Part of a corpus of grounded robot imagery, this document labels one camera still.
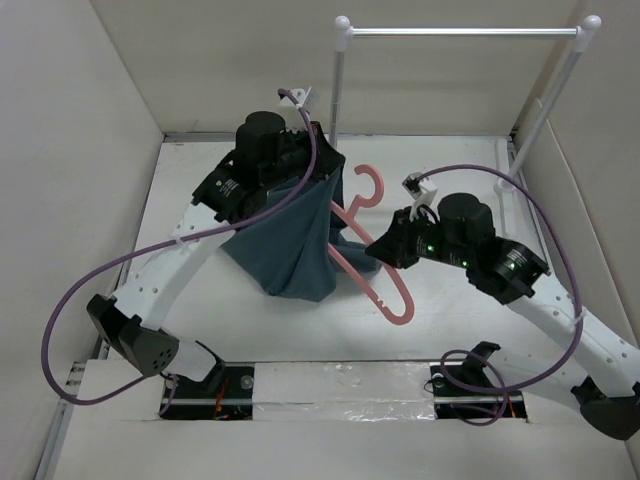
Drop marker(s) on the teal t shirt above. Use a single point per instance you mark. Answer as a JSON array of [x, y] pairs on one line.
[[287, 253]]

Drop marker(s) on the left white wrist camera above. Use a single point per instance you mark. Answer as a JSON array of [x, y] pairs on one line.
[[296, 98]]

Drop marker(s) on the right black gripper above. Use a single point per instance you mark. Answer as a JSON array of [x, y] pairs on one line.
[[394, 244]]

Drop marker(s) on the white metal clothes rack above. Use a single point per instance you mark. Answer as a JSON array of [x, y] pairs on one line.
[[580, 37]]

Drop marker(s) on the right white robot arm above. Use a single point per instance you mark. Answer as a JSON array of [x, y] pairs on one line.
[[604, 385]]

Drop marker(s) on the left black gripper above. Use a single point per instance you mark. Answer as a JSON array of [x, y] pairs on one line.
[[327, 160]]

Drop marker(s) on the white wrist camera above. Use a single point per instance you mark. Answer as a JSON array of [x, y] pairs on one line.
[[296, 98], [420, 188]]

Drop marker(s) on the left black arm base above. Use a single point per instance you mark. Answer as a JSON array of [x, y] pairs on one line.
[[225, 395]]

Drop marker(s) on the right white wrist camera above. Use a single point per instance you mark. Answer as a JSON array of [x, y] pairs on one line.
[[420, 188]]

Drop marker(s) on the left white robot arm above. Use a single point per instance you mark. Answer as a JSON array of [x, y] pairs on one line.
[[266, 204]]

